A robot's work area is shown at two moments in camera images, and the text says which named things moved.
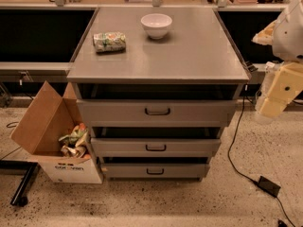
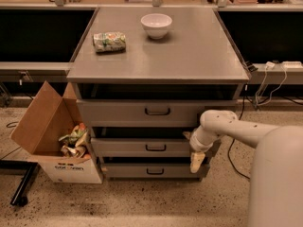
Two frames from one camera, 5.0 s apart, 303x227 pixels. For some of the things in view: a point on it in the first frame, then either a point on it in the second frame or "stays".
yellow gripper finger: [265, 36] -> [197, 159]
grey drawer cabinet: [155, 87] stays
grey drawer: [154, 148] stays
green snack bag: [109, 42] stays
